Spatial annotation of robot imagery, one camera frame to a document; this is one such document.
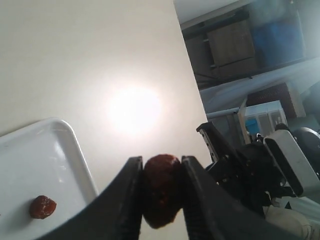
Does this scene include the blue storage bin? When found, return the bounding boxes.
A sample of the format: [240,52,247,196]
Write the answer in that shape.
[251,19,305,68]

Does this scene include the white plastic tray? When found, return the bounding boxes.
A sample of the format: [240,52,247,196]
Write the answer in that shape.
[0,118,99,240]

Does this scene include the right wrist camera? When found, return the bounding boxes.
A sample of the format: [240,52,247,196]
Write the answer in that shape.
[263,123,320,198]

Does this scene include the brown cardboard box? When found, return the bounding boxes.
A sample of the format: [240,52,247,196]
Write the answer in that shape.
[207,20,258,78]

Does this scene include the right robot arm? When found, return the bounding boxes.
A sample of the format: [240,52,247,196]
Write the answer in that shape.
[182,122,320,240]

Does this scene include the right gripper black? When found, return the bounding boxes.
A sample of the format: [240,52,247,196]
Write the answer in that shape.
[181,122,298,240]

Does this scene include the red meat chunk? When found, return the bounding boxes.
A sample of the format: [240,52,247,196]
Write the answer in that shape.
[29,195,57,220]
[142,154,183,229]

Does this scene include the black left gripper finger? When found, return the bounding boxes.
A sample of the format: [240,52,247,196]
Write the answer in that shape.
[42,156,143,240]

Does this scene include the metal storage shelf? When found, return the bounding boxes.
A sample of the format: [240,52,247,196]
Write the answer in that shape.
[182,2,320,90]

